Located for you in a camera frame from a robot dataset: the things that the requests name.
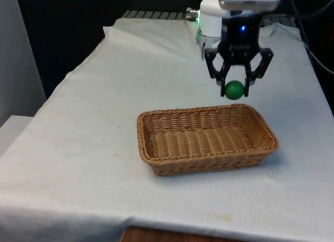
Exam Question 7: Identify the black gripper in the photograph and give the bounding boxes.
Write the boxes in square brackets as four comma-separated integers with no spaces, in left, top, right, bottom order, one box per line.
[204,11,275,98]

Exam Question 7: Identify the green ball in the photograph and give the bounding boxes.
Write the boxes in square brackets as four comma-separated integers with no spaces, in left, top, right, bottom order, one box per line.
[224,80,245,101]

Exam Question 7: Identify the brown wicker basket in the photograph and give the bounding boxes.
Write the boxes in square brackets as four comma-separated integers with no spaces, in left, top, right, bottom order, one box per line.
[136,103,279,177]

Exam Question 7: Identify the black cable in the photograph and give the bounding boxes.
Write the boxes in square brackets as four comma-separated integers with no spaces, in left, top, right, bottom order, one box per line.
[278,0,334,16]
[286,0,334,74]

